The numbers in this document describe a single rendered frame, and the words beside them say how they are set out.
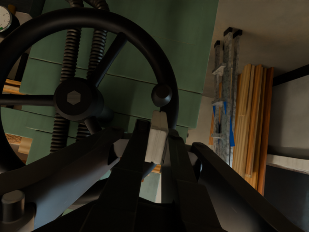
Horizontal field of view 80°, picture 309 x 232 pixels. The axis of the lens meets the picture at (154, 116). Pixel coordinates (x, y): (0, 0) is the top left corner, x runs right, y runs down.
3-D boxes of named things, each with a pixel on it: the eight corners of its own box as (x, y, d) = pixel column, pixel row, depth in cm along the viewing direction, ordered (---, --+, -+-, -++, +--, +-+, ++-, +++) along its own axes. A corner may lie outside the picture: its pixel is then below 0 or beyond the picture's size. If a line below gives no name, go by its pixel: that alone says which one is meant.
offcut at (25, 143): (38, 139, 44) (34, 155, 44) (48, 139, 48) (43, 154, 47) (22, 136, 45) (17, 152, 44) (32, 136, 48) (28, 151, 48)
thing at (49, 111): (188, 127, 45) (185, 144, 45) (175, 130, 66) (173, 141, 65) (25, 94, 44) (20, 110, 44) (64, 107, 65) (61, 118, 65)
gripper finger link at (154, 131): (151, 163, 15) (142, 161, 15) (154, 135, 22) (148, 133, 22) (159, 128, 14) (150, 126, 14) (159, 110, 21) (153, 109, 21)
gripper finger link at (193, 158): (167, 147, 13) (208, 156, 13) (165, 127, 18) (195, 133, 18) (162, 166, 13) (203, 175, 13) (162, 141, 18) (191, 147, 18)
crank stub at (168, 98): (151, 102, 21) (151, 80, 21) (150, 109, 26) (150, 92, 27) (173, 102, 21) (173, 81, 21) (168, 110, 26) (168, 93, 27)
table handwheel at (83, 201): (-55, 211, 23) (-26, -8, 26) (40, 176, 43) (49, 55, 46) (182, 211, 24) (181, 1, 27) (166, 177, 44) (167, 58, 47)
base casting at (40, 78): (204, 94, 46) (197, 130, 45) (173, 117, 103) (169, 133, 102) (25, 56, 45) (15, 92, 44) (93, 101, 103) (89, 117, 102)
